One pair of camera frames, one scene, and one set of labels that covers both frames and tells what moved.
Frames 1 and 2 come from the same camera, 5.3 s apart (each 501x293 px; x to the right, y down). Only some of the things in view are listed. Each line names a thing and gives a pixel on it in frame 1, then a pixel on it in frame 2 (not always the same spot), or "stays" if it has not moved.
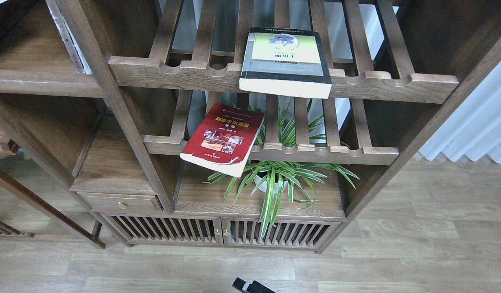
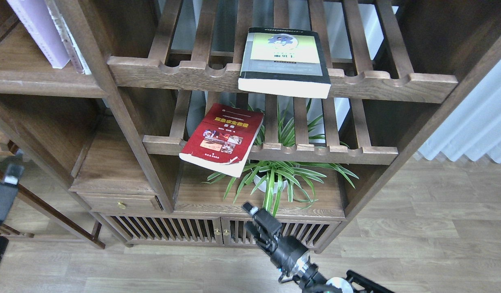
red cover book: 224,138 stays
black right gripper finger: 255,287 to 250,208
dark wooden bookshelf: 222,124 stays
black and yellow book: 285,62 stays
